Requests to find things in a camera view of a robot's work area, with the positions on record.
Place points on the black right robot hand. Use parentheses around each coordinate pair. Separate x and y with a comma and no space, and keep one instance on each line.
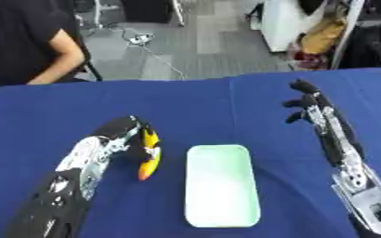
(337,136)

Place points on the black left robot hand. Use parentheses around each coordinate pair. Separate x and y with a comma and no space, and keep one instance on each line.
(116,125)

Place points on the yellow and orange toy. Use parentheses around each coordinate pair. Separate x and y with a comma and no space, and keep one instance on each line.
(149,167)

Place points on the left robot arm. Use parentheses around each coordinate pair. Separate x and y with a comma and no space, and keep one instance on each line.
(63,192)

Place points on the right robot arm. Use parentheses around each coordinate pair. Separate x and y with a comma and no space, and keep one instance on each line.
(370,201)

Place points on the black box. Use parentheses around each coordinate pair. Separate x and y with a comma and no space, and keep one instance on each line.
(146,10)

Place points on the black chair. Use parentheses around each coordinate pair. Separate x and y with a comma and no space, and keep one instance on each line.
(92,70)

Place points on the red bag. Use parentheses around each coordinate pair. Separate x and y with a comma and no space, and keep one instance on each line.
(310,60)

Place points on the white power strip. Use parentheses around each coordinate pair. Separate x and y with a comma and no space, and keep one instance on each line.
(142,38)

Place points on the black bag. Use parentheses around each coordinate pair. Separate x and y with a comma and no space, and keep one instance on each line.
(370,49)

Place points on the yellow bag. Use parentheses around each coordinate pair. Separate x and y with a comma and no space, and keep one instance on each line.
(323,36)

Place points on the white board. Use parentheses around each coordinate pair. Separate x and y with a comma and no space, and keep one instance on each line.
(346,31)

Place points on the pale green tray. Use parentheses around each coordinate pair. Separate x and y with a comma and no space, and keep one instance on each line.
(222,186)

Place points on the white cabinet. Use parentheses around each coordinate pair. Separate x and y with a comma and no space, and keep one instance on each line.
(286,24)

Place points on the person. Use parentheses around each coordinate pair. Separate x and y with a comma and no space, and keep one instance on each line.
(20,37)

